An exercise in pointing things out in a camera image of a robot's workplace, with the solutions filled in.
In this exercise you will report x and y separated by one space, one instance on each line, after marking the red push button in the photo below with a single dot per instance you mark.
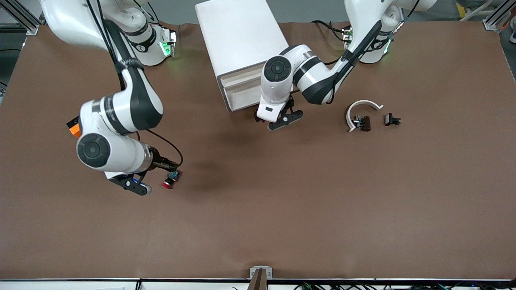
168 184

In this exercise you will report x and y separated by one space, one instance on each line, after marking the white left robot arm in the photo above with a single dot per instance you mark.
318 80

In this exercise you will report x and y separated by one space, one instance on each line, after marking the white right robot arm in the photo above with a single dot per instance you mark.
133 104

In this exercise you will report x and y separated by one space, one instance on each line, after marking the white drawer cabinet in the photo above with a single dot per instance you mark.
238 32

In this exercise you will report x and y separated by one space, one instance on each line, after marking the dark brown small component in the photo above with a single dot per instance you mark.
365 123

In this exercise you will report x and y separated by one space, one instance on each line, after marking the white curved plastic part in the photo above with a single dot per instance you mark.
365 102

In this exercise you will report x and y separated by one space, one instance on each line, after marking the brown paper table cover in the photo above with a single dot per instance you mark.
258 201

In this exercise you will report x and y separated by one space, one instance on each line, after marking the small black clip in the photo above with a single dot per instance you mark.
389 119

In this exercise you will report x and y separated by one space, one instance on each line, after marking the yellow background object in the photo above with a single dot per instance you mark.
460 9

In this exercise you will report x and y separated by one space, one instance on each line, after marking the orange and black switch box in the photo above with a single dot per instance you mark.
74 131

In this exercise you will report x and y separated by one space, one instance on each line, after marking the grey metal bracket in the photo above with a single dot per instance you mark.
252 270

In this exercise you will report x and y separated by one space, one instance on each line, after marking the brown camera post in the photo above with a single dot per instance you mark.
259 282

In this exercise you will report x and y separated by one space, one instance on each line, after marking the aluminium frame profile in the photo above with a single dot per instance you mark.
489 24
24 18

